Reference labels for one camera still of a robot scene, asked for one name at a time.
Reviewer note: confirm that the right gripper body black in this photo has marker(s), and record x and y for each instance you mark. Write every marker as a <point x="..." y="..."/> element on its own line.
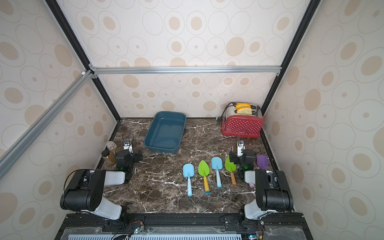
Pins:
<point x="234" y="158"/>

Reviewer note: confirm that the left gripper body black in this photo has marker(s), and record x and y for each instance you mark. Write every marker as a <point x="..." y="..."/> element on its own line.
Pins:
<point x="134" y="158"/>

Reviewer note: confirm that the green shovel orange handle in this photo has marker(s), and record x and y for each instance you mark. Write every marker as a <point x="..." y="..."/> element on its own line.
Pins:
<point x="231" y="168"/>

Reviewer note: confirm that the light blue shovel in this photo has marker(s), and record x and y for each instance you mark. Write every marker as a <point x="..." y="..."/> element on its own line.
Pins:
<point x="188" y="172"/>
<point x="217" y="165"/>

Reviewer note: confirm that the green shovel yellow handle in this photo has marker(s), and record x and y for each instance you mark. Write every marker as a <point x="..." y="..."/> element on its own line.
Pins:
<point x="204" y="171"/>

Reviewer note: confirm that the teal plastic storage box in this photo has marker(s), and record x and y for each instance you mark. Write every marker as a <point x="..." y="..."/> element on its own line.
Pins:
<point x="166" y="132"/>

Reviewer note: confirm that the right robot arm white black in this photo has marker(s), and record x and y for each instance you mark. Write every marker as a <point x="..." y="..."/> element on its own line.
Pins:
<point x="272" y="191"/>

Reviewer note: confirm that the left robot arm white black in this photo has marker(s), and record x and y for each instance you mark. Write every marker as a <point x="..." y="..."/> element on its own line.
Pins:
<point x="84" y="193"/>

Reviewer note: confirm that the clear glass bottle back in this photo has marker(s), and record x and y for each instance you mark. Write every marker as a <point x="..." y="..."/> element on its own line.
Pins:
<point x="112" y="147"/>

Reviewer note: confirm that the red polka dot toaster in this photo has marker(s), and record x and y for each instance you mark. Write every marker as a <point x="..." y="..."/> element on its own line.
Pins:
<point x="245" y="126"/>

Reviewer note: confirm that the yellow toast slice front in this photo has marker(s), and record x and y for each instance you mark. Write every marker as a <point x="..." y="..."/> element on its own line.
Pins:
<point x="244" y="111"/>

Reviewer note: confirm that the yellow toast slice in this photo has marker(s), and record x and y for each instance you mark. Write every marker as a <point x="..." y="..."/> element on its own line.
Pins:
<point x="242" y="105"/>
<point x="244" y="111"/>

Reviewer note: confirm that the yellow toast slice back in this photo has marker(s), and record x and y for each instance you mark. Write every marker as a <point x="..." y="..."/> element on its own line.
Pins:
<point x="242" y="105"/>

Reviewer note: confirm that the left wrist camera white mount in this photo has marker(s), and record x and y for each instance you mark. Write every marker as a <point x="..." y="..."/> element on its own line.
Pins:
<point x="127" y="145"/>

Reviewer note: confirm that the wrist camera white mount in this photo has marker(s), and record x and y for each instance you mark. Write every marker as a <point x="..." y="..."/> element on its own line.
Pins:
<point x="240" y="148"/>
<point x="127" y="145"/>

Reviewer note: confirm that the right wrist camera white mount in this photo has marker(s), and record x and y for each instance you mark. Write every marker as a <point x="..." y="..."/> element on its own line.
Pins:
<point x="240" y="148"/>

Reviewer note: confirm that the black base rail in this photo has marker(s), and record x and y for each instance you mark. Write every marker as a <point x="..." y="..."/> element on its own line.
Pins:
<point x="291" y="226"/>

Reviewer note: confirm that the horizontal aluminium frame bar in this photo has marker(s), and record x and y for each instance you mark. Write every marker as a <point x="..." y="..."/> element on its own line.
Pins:
<point x="189" y="70"/>

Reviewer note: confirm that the left diagonal aluminium frame bar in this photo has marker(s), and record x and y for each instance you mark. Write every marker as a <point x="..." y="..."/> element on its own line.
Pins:
<point x="25" y="141"/>

